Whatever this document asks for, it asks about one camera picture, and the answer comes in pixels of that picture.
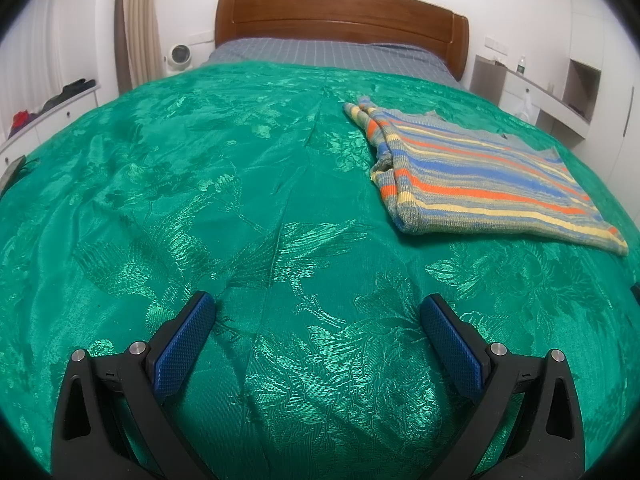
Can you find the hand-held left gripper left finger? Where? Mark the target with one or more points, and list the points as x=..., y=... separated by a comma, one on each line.
x=182, y=345

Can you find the red cloth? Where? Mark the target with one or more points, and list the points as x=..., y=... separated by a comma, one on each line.
x=21, y=119

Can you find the clear plastic bottle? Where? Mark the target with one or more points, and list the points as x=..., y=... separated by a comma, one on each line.
x=521, y=66

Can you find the dark clothes pile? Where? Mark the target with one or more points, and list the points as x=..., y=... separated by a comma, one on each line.
x=70, y=91

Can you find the grey checked pillow bedding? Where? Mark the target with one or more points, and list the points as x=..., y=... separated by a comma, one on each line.
x=325, y=52

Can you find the white drawer cabinet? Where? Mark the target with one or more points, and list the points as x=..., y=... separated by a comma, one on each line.
x=60, y=117

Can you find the green patterned blanket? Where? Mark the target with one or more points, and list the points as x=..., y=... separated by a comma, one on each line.
x=250, y=185

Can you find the white wardrobe with niche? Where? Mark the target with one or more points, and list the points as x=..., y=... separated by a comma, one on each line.
x=617, y=60

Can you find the white plastic bag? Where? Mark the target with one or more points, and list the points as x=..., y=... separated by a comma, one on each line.
x=526, y=109

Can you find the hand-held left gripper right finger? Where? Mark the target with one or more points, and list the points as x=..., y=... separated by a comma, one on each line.
x=452, y=347

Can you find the brown wooden headboard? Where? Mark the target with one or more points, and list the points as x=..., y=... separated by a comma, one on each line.
x=340, y=15

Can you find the small white fan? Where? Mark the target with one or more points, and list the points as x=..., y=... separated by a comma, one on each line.
x=179, y=55

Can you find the striped knit sweater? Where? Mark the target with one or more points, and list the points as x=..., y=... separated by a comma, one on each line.
x=475, y=180

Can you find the beige curtain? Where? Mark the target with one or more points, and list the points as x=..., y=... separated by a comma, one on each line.
x=140, y=20

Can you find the white bedside table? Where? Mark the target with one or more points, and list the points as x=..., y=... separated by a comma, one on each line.
x=515, y=87

